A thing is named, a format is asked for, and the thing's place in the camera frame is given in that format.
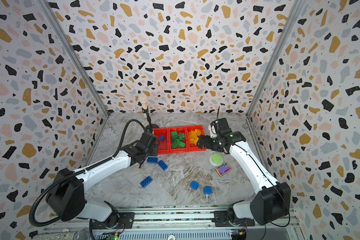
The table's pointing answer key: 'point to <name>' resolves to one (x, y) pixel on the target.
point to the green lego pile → (178, 140)
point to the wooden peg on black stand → (144, 99)
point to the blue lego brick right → (207, 190)
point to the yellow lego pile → (193, 135)
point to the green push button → (216, 159)
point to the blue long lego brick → (146, 181)
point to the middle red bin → (183, 129)
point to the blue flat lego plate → (152, 160)
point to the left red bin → (163, 135)
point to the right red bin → (192, 147)
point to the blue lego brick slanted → (162, 165)
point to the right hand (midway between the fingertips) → (203, 142)
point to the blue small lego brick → (194, 185)
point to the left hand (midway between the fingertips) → (156, 144)
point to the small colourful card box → (223, 169)
